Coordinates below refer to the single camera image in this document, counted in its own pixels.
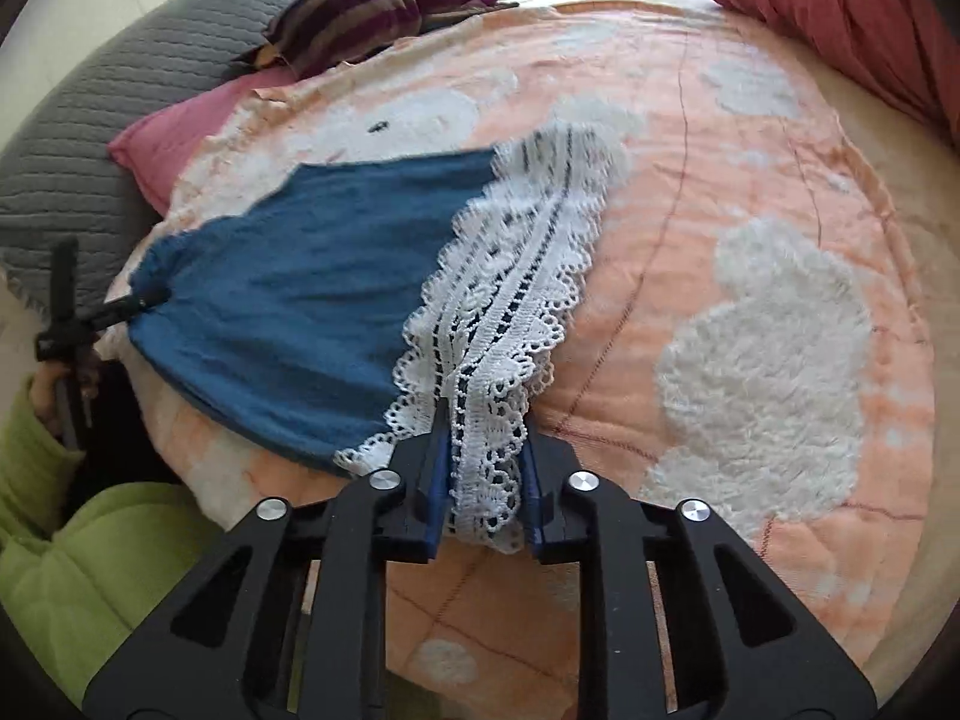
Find person's left hand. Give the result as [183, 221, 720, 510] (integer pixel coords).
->
[30, 358, 104, 437]

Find blue pants with white lace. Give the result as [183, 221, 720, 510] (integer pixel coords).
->
[127, 116, 647, 557]

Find beige bed sheet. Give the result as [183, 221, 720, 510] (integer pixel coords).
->
[480, 0, 960, 698]

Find purple striped pillow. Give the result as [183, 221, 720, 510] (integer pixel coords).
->
[261, 0, 520, 81]

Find person's left forearm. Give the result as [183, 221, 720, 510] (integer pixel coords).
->
[0, 373, 85, 545]

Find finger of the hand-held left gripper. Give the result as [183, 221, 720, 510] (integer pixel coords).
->
[90, 286, 162, 332]

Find pink bed quilt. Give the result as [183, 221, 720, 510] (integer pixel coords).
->
[109, 64, 301, 217]

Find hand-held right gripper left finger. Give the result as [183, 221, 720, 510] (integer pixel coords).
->
[82, 399, 452, 720]

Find orange and white blanket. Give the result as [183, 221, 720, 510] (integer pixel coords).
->
[97, 4, 937, 720]

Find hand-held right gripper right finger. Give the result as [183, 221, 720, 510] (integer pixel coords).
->
[521, 435, 878, 720]

